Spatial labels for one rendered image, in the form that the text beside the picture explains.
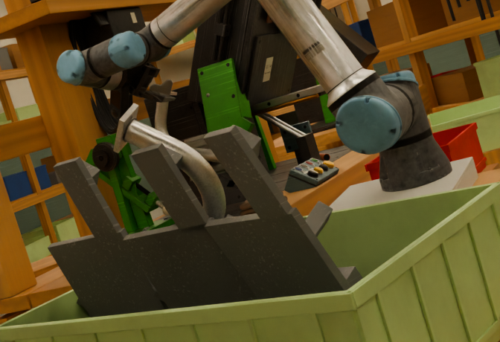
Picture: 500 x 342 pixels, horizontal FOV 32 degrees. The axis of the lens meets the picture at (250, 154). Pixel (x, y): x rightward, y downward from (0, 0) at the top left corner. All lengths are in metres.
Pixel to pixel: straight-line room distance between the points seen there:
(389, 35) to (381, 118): 4.26
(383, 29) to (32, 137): 3.88
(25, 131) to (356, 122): 1.03
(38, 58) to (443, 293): 1.59
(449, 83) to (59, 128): 3.45
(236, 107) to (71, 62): 0.58
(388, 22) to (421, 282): 4.91
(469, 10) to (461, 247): 4.05
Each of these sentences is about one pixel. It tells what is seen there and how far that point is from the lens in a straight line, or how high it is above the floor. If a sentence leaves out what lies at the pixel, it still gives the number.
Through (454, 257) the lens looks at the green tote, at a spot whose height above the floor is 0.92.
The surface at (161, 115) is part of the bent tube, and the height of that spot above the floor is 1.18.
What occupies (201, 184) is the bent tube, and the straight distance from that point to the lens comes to 1.08.
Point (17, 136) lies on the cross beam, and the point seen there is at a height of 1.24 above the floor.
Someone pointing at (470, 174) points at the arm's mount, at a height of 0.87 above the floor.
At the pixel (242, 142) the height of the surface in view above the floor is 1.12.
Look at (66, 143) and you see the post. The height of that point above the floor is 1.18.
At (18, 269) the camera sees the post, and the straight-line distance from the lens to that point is 2.11.
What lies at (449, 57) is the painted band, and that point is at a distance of 11.20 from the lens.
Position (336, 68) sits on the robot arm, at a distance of 1.65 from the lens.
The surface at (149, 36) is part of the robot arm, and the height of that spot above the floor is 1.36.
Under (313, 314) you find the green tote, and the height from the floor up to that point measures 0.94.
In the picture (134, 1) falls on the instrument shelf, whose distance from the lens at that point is 2.53.
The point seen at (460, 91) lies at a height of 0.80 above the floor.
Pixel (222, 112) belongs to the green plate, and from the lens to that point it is 2.36.
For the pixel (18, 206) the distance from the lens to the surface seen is 7.88.
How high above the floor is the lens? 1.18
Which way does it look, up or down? 4 degrees down
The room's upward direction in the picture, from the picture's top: 17 degrees counter-clockwise
